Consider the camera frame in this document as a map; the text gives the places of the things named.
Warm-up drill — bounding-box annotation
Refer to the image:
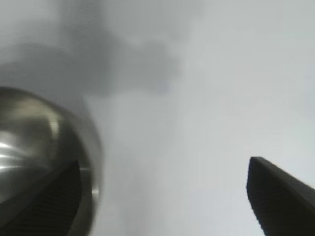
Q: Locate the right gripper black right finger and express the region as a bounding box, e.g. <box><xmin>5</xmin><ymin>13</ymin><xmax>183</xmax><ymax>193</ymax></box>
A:
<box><xmin>246</xmin><ymin>156</ymin><xmax>315</xmax><ymax>236</ymax></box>

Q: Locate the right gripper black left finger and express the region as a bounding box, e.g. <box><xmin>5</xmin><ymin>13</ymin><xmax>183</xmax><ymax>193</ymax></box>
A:
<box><xmin>0</xmin><ymin>159</ymin><xmax>82</xmax><ymax>236</ymax></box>

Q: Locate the stainless steel mixing bowl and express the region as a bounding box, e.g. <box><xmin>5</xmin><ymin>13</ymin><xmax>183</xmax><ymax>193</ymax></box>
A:
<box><xmin>0</xmin><ymin>86</ymin><xmax>103</xmax><ymax>236</ymax></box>

